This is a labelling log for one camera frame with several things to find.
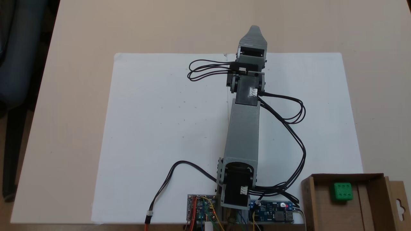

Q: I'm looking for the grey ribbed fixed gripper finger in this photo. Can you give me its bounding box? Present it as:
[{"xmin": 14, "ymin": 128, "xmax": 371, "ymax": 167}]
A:
[{"xmin": 239, "ymin": 25, "xmax": 268, "ymax": 48}]

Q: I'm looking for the green die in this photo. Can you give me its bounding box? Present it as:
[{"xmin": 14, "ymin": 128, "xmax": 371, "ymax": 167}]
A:
[{"xmin": 333, "ymin": 182, "xmax": 354, "ymax": 202}]

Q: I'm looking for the white paper sheet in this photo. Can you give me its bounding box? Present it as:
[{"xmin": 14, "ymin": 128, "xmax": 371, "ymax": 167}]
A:
[{"xmin": 91, "ymin": 52, "xmax": 365, "ymax": 225}]

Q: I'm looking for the blue power circuit board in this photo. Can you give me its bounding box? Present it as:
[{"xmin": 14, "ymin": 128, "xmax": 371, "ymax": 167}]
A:
[{"xmin": 249, "ymin": 200, "xmax": 294, "ymax": 223}]

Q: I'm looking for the brown cardboard box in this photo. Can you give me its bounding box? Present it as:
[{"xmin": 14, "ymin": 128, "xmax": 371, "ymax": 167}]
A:
[{"xmin": 301, "ymin": 173, "xmax": 407, "ymax": 231}]

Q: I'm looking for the black wrist motor cable loop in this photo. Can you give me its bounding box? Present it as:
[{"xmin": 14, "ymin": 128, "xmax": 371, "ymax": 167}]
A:
[{"xmin": 187, "ymin": 59, "xmax": 240, "ymax": 81}]

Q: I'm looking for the long black motor cable bundle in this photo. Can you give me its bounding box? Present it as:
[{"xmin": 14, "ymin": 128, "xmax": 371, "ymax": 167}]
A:
[{"xmin": 249, "ymin": 91, "xmax": 306, "ymax": 204}]

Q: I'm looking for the black power cable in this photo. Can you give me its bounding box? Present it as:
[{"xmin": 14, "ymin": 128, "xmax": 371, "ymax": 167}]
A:
[{"xmin": 144, "ymin": 160, "xmax": 219, "ymax": 231}]

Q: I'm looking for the circuit board with coloured wires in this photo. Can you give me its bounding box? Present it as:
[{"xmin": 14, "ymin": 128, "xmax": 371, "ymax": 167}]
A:
[{"xmin": 187, "ymin": 194, "xmax": 217, "ymax": 222}]

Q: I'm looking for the orange red wire bundle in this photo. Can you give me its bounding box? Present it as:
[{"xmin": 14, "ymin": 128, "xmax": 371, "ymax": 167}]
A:
[{"xmin": 189, "ymin": 199, "xmax": 197, "ymax": 231}]

